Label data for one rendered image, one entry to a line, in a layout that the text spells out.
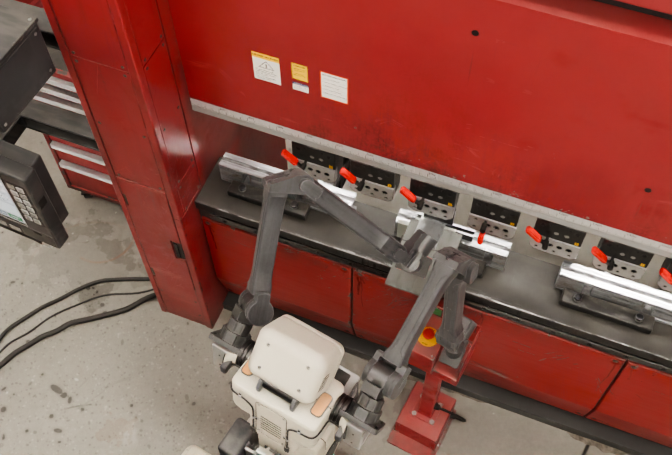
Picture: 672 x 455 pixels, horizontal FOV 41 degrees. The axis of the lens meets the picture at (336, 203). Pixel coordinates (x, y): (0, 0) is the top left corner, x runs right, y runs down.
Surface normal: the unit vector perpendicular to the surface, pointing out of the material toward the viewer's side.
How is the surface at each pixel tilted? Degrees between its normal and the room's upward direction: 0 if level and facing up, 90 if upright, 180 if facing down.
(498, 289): 0
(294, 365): 47
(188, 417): 0
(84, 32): 90
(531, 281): 0
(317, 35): 90
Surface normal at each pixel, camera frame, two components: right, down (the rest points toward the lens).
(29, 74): 0.91, 0.34
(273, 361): -0.39, 0.16
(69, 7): -0.37, 0.78
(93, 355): -0.01, -0.55
